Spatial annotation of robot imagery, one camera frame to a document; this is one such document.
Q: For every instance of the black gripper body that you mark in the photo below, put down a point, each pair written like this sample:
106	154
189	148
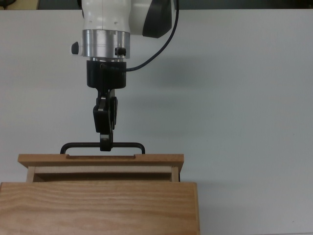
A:
106	73

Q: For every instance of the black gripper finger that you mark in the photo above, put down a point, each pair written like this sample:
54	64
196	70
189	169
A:
102	122
115	110

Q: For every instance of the light wooden drawer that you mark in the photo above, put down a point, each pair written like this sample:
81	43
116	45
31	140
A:
97	160

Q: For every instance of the light wooden cabinet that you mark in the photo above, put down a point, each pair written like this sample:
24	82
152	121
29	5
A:
97	208

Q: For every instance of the wooden background desk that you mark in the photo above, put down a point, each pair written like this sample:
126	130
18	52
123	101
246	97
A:
22	4

